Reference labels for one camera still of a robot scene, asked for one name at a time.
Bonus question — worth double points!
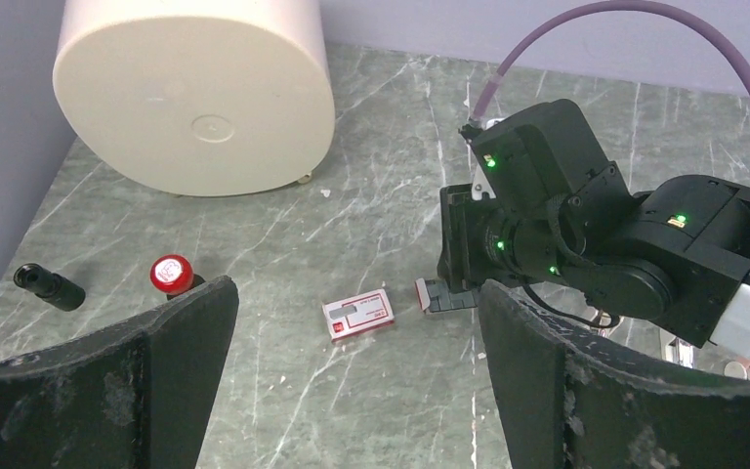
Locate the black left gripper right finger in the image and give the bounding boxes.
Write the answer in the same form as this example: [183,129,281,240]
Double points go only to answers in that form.
[478,281,750,468]

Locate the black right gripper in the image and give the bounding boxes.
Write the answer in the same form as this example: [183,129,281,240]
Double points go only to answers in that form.
[437,99,641,298]

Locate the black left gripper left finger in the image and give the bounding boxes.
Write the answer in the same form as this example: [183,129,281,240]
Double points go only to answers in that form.
[0,276,239,468]

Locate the red capped black bottle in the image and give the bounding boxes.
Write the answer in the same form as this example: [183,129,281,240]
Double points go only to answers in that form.
[149,254,205,300]

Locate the small black cylinder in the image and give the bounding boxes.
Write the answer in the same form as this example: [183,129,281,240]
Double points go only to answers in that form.
[13,263,86,312]

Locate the cream cylindrical container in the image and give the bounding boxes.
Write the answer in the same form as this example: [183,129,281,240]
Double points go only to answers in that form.
[52,0,336,197]

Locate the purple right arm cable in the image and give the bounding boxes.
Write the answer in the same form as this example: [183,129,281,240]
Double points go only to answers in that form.
[468,0,750,176]

